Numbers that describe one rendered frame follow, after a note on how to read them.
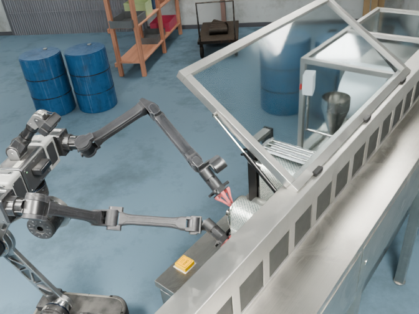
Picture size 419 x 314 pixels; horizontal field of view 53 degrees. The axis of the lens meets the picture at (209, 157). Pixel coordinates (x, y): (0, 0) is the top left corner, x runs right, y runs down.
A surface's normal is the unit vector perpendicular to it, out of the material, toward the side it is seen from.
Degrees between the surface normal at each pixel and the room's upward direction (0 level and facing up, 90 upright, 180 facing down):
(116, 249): 0
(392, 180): 0
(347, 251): 0
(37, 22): 90
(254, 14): 90
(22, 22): 90
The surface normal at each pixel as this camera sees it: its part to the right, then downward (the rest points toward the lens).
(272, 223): -0.08, -0.83
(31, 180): 0.98, 0.02
